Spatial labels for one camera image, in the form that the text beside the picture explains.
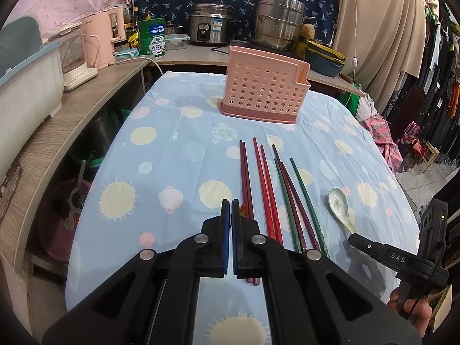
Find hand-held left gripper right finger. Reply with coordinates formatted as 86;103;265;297
232;198;423;345

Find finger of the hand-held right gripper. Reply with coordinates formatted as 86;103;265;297
348;233;419;277

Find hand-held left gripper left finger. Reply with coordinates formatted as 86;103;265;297
42;198;231;345

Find green chopstick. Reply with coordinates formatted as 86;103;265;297
274;157;302;253
290;157;329;258

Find maroon chopstick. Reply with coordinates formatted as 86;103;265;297
272;144;321;251
280;162;309;252

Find white ceramic spoon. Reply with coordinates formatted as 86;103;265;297
328;187;358;234

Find pink perforated utensil holder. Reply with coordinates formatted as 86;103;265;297
220;45;311;124

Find person's right hand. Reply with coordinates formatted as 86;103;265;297
387;284;437;335

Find wooden stool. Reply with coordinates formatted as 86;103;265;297
406;140;439;175

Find light blue printed tablecloth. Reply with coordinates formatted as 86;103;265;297
65;70;425;345

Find pink pineapple print cloth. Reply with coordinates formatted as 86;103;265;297
361;113;403;175

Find green bag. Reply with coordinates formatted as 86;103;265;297
338;83;365;114

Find dull steel pot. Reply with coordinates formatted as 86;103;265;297
86;111;119;155

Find hanging clothes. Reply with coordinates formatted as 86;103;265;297
395;0;460;173

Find red plastic basket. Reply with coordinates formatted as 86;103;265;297
38;178;94;261

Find blue bowl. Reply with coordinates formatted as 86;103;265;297
305;54;346;78

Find black induction cooker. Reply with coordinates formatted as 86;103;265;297
230;39;306;58

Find wooden counter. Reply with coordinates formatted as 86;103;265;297
0;41;365;274

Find clear food container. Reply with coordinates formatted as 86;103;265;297
165;33;190;51

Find yellow bowl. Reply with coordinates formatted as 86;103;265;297
305;39;347;63

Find green tin can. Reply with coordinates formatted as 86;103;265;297
137;18;166;60

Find steel rice cooker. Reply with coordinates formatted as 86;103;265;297
189;3;234;45

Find steel steamer pot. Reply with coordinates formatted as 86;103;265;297
250;0;317;51

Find white blender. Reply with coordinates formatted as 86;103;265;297
48;22;99;92

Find beige curtain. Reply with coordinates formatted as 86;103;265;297
332;0;437;116

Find pink electric kettle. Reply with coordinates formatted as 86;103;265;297
80;6;126;70

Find grey dish drainer bin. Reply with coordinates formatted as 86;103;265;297
0;16;64;184

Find white switch cable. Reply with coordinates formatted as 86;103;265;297
350;0;360;90

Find wire strainer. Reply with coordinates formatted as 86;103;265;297
0;162;22;223

